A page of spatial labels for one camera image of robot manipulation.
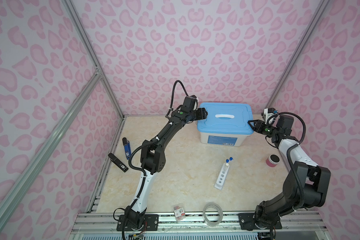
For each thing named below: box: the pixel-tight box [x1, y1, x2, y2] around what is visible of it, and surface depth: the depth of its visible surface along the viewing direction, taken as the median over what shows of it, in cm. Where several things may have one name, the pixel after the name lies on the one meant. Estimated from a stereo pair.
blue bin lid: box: [197, 102, 254, 135], surface depth 92 cm
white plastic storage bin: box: [200, 132, 251, 147], surface depth 97 cm
